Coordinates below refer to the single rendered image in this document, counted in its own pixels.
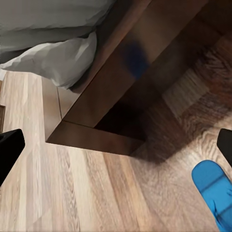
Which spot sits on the bed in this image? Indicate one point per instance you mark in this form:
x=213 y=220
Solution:
x=104 y=62

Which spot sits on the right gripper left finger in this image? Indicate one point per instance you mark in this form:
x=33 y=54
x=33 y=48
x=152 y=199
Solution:
x=12 y=144

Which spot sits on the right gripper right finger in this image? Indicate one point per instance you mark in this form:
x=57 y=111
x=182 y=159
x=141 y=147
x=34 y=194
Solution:
x=224 y=143

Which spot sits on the sandal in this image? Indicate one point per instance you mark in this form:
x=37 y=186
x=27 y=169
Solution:
x=216 y=190

